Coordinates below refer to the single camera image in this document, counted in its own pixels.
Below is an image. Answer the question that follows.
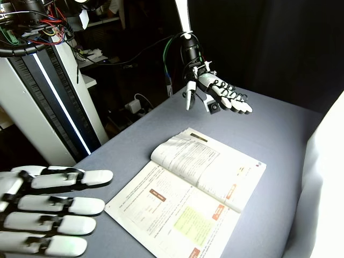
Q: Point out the white adapter cable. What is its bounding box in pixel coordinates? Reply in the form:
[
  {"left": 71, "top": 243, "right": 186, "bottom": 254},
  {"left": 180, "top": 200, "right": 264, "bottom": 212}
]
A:
[{"left": 133, "top": 92, "right": 155, "bottom": 112}]

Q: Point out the dangling USB cable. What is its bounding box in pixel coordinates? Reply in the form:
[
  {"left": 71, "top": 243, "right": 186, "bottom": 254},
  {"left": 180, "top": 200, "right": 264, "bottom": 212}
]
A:
[{"left": 165, "top": 67, "right": 174, "bottom": 98}]

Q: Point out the background shelf unit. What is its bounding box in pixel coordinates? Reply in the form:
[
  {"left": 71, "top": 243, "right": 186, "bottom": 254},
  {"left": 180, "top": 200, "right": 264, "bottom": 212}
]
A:
[{"left": 72, "top": 0, "right": 127, "bottom": 90}]

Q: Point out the black curtain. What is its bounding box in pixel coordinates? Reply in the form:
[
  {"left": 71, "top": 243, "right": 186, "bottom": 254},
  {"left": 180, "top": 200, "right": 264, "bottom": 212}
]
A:
[{"left": 187, "top": 0, "right": 344, "bottom": 117}]

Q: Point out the robot head unit with wires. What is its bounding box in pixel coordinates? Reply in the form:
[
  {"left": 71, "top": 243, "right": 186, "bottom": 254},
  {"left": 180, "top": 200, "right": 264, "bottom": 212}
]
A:
[{"left": 0, "top": 0, "right": 90, "bottom": 59}]

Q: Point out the white robot body column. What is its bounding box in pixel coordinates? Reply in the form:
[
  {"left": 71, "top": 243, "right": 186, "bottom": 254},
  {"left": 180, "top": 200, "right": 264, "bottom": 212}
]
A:
[{"left": 0, "top": 40, "right": 110, "bottom": 168}]

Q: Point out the grey table cloth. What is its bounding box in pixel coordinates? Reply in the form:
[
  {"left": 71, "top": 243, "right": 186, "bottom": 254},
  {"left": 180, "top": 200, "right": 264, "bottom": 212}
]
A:
[{"left": 71, "top": 85, "right": 325, "bottom": 258}]

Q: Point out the black corrugated cable conduit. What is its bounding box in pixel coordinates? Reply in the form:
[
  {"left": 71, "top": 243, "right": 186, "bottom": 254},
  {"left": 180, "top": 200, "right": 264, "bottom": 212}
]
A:
[{"left": 0, "top": 20, "right": 77, "bottom": 58}]

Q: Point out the white paper tag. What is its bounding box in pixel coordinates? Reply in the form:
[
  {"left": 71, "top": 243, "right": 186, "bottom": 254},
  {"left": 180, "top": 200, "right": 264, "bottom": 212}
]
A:
[{"left": 78, "top": 9, "right": 90, "bottom": 31}]

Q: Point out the open printed book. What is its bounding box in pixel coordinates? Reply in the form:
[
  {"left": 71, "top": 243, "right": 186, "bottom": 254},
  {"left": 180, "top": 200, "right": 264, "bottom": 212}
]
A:
[{"left": 104, "top": 127, "right": 268, "bottom": 258}]

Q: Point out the green cable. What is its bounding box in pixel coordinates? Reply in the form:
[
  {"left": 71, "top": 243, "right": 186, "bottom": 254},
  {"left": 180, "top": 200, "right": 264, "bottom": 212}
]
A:
[{"left": 162, "top": 36, "right": 178, "bottom": 79}]

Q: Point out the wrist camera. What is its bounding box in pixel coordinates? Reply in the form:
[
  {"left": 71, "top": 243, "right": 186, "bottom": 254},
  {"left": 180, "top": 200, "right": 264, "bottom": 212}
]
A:
[{"left": 204, "top": 94, "right": 221, "bottom": 114}]

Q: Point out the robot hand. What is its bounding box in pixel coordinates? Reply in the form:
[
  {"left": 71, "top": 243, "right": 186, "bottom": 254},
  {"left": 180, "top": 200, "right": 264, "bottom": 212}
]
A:
[
  {"left": 182, "top": 72, "right": 254, "bottom": 115},
  {"left": 0, "top": 166, "right": 114, "bottom": 257}
]

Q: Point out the white power adapter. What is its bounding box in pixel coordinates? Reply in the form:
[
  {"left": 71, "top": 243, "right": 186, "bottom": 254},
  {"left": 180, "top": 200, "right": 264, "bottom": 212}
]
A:
[{"left": 125, "top": 99, "right": 144, "bottom": 114}]

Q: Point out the long black cable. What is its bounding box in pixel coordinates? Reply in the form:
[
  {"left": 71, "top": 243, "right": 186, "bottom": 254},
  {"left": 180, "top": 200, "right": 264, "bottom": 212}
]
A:
[{"left": 76, "top": 34, "right": 177, "bottom": 85}]

